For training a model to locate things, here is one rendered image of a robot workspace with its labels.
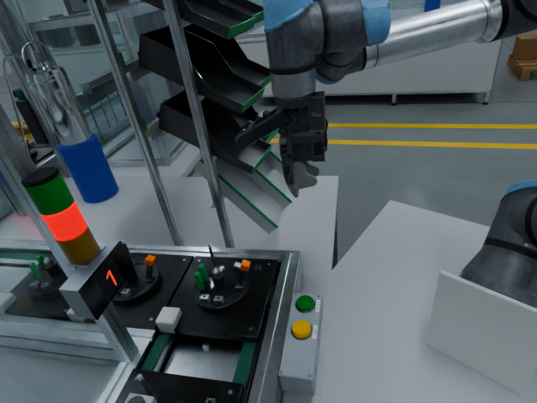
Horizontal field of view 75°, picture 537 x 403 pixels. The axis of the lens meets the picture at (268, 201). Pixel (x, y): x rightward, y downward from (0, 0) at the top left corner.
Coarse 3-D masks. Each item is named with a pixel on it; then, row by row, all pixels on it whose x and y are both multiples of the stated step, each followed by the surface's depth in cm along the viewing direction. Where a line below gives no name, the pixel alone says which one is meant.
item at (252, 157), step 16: (176, 96) 93; (160, 112) 90; (176, 112) 88; (208, 112) 100; (224, 112) 98; (160, 128) 93; (176, 128) 91; (192, 128) 89; (208, 128) 99; (224, 128) 101; (240, 128) 99; (192, 144) 92; (224, 144) 96; (256, 144) 100; (224, 160) 91; (240, 160) 89; (256, 160) 94
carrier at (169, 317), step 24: (192, 264) 97; (216, 264) 90; (264, 264) 93; (192, 288) 89; (216, 288) 85; (240, 288) 84; (264, 288) 86; (168, 312) 81; (192, 312) 83; (216, 312) 81; (240, 312) 81; (264, 312) 80; (216, 336) 78; (240, 336) 76
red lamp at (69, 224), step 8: (72, 208) 53; (48, 216) 52; (56, 216) 52; (64, 216) 52; (72, 216) 53; (80, 216) 55; (48, 224) 53; (56, 224) 52; (64, 224) 53; (72, 224) 54; (80, 224) 55; (56, 232) 53; (64, 232) 53; (72, 232) 54; (80, 232) 55; (64, 240) 54
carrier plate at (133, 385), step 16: (128, 384) 70; (160, 384) 69; (176, 384) 69; (192, 384) 68; (208, 384) 68; (224, 384) 67; (240, 384) 67; (192, 400) 66; (224, 400) 65; (240, 400) 65
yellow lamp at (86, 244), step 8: (88, 232) 57; (56, 240) 55; (72, 240) 55; (80, 240) 55; (88, 240) 57; (64, 248) 55; (72, 248) 55; (80, 248) 56; (88, 248) 57; (96, 248) 58; (72, 256) 56; (80, 256) 56; (88, 256) 57
